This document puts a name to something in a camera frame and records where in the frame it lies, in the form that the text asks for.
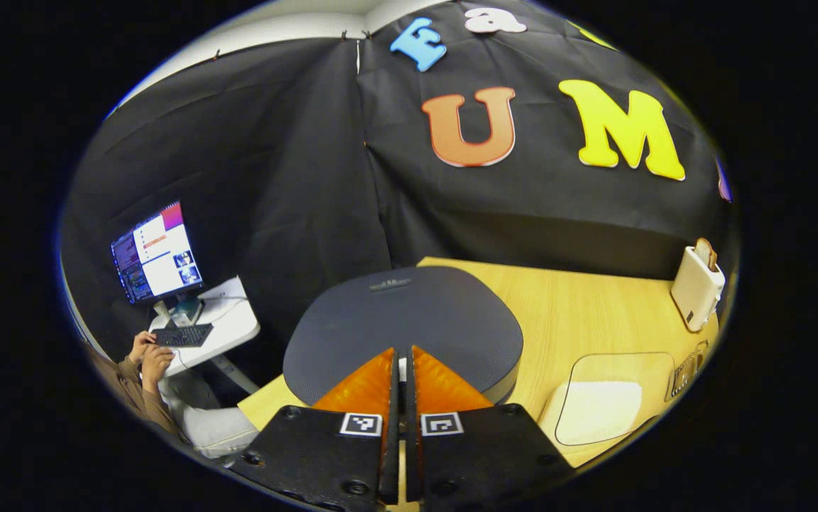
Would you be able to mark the clear chopstick holder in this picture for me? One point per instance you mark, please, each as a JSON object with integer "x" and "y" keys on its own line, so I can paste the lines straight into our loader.
{"x": 686, "y": 370}

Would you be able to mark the computer monitor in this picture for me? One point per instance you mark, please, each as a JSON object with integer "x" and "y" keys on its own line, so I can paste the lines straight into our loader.
{"x": 156, "y": 256}

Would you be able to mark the white rice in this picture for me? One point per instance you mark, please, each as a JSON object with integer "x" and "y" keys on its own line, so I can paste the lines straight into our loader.
{"x": 597, "y": 412}

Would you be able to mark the white toaster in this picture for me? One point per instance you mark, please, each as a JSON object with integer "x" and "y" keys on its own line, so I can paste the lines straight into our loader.
{"x": 695, "y": 291}

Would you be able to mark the grey rice cooker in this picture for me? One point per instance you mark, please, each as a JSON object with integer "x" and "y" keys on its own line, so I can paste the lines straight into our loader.
{"x": 409, "y": 313}

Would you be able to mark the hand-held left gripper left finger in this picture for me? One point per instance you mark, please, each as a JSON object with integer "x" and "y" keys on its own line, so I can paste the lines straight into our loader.
{"x": 309, "y": 448}

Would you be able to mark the black backdrop cloth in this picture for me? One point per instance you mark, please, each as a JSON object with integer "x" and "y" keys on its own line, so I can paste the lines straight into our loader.
{"x": 295, "y": 178}

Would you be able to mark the clear plastic container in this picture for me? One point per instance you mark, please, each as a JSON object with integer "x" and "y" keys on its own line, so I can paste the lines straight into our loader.
{"x": 629, "y": 366}

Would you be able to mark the white side table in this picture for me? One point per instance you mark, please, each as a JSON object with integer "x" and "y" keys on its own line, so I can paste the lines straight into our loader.
{"x": 235, "y": 320}

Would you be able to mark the black keyboard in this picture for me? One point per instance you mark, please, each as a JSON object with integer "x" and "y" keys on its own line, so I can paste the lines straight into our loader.
{"x": 183, "y": 335}

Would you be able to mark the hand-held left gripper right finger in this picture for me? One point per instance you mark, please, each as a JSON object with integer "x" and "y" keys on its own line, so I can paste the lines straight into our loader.
{"x": 487, "y": 448}

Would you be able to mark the bread slice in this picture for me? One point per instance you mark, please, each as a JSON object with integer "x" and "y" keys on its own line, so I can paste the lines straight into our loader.
{"x": 705, "y": 252}

